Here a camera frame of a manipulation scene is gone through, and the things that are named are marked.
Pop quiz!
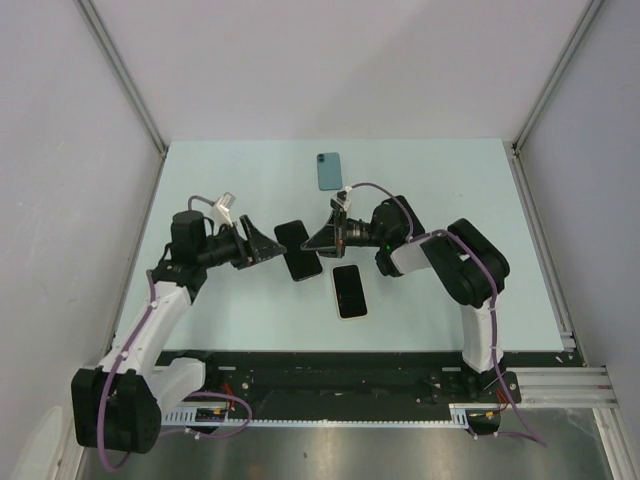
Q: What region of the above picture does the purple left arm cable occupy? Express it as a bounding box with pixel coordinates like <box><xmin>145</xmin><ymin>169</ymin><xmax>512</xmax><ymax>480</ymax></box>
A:
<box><xmin>97</xmin><ymin>194</ymin><xmax>221</xmax><ymax>471</ymax></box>

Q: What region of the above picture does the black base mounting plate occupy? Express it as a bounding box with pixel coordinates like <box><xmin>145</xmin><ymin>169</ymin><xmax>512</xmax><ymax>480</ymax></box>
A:
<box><xmin>99</xmin><ymin>349</ymin><xmax>586</xmax><ymax>421</ymax></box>

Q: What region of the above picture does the aluminium corner post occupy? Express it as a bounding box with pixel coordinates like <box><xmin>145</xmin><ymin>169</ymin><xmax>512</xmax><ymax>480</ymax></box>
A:
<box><xmin>512</xmin><ymin>0</ymin><xmax>609</xmax><ymax>151</ymax></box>
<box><xmin>74</xmin><ymin>0</ymin><xmax>168</xmax><ymax>159</ymax></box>

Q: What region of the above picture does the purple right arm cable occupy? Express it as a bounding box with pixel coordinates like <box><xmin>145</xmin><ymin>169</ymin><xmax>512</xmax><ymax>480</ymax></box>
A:
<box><xmin>344</xmin><ymin>182</ymin><xmax>504</xmax><ymax>381</ymax></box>

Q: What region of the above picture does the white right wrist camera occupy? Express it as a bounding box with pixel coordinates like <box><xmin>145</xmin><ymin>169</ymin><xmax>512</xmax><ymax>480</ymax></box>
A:
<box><xmin>330</xmin><ymin>186</ymin><xmax>352</xmax><ymax>212</ymax></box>

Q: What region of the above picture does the right aluminium corner post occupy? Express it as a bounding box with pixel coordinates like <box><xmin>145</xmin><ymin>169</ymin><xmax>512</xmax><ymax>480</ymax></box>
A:
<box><xmin>512</xmin><ymin>0</ymin><xmax>609</xmax><ymax>151</ymax></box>

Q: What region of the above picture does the teal blue phone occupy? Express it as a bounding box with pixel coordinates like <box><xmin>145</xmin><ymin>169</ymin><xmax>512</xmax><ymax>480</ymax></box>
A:
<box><xmin>316</xmin><ymin>152</ymin><xmax>343</xmax><ymax>191</ymax></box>

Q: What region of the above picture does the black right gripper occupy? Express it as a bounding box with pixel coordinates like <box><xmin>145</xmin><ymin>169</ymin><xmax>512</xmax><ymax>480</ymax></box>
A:
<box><xmin>301</xmin><ymin>210</ymin><xmax>384</xmax><ymax>259</ymax></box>

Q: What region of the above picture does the aluminium frame rail front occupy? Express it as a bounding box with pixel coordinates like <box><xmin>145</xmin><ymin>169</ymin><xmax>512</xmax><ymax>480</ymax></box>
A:
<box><xmin>513</xmin><ymin>367</ymin><xmax>618</xmax><ymax>409</ymax></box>

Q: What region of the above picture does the beige phone case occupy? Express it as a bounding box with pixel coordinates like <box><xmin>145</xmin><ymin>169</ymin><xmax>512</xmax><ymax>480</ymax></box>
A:
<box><xmin>331</xmin><ymin>264</ymin><xmax>370</xmax><ymax>321</ymax></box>

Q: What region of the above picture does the left aluminium corner post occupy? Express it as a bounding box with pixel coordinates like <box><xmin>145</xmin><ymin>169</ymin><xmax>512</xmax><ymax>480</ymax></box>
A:
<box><xmin>74</xmin><ymin>0</ymin><xmax>168</xmax><ymax>159</ymax></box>

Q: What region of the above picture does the clear magsafe phone case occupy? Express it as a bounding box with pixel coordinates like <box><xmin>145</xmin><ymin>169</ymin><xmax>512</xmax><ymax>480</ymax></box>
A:
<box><xmin>273</xmin><ymin>218</ymin><xmax>325</xmax><ymax>284</ymax></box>

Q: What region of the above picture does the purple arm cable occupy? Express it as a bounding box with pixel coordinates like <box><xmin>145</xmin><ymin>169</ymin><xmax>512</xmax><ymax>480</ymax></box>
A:
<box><xmin>97</xmin><ymin>194</ymin><xmax>221</xmax><ymax>471</ymax></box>
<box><xmin>344</xmin><ymin>182</ymin><xmax>504</xmax><ymax>381</ymax></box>

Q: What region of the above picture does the white slotted cable duct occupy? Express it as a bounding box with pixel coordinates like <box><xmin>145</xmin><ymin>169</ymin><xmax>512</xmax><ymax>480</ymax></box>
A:
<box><xmin>161</xmin><ymin>403</ymin><xmax>501</xmax><ymax>432</ymax></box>

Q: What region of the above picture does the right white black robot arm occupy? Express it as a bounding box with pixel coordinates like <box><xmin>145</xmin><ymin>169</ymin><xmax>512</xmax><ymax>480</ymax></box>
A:
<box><xmin>301</xmin><ymin>191</ymin><xmax>510</xmax><ymax>401</ymax></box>

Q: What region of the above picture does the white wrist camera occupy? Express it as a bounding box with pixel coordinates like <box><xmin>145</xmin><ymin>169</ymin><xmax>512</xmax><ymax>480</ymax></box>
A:
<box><xmin>210</xmin><ymin>192</ymin><xmax>236</xmax><ymax>228</ymax></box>
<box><xmin>330</xmin><ymin>186</ymin><xmax>352</xmax><ymax>212</ymax></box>

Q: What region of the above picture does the black phone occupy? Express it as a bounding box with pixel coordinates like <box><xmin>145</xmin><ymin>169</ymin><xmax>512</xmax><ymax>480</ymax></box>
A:
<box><xmin>332</xmin><ymin>265</ymin><xmax>368</xmax><ymax>318</ymax></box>

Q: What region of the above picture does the black phone camera side up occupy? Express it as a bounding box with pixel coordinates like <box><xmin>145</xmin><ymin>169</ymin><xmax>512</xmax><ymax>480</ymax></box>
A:
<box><xmin>381</xmin><ymin>195</ymin><xmax>425</xmax><ymax>241</ymax></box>

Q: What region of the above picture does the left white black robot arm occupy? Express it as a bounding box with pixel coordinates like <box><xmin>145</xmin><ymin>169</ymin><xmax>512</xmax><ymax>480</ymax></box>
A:
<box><xmin>71</xmin><ymin>210</ymin><xmax>286</xmax><ymax>454</ymax></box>

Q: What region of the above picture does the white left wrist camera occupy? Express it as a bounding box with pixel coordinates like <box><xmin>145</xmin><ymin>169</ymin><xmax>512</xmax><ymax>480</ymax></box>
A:
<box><xmin>210</xmin><ymin>192</ymin><xmax>236</xmax><ymax>228</ymax></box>

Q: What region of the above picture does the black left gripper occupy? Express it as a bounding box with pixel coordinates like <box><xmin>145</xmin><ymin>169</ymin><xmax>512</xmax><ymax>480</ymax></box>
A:
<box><xmin>196</xmin><ymin>215</ymin><xmax>285</xmax><ymax>270</ymax></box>

